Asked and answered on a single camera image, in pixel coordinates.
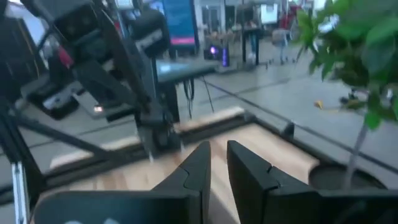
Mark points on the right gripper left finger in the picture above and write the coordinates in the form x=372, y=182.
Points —
x=124, y=208

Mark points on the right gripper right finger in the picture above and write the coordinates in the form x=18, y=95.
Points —
x=280, y=202

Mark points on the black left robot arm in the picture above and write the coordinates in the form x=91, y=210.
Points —
x=102, y=77

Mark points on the small yellow floor object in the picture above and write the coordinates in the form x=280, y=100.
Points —
x=318, y=104

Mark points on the computer with purple light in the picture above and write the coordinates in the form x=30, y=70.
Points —
x=224, y=57

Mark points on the green artificial plant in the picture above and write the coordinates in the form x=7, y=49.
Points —
x=357, y=46

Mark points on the monitor with blue screen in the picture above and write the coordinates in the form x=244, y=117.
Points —
x=180, y=21

